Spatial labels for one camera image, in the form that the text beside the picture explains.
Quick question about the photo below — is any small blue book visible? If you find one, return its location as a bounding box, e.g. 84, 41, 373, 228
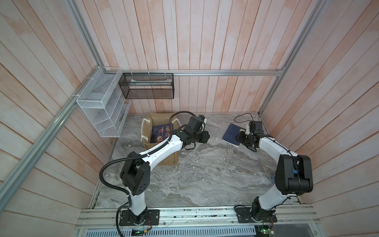
222, 123, 245, 147

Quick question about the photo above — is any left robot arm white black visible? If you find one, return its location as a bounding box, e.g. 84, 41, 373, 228
120, 114, 210, 225

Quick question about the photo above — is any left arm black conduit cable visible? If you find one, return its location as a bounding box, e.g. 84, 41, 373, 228
98, 111, 197, 237

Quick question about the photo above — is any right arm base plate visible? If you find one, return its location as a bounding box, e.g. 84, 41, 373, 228
234, 205, 277, 223

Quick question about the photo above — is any white wire mesh shelf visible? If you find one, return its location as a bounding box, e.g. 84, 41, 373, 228
77, 67, 131, 138

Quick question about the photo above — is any black mesh wall basket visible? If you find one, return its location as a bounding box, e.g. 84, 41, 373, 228
118, 72, 175, 99

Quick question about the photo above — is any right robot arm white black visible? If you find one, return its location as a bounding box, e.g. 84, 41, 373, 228
236, 120, 313, 222

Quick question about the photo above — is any brown canvas tote bag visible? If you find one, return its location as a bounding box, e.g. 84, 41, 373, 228
141, 113, 181, 150

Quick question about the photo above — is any aluminium frame bar back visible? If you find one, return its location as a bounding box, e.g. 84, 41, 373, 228
105, 67, 284, 77

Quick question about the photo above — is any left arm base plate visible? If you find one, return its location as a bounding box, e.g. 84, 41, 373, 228
119, 209, 160, 227

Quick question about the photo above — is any dark portrait book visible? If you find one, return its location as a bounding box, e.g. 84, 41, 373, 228
150, 123, 171, 143

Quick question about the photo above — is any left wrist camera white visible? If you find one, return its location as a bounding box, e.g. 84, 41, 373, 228
198, 115, 206, 124

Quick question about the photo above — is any aluminium rail front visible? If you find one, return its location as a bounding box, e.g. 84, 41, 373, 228
75, 204, 321, 230

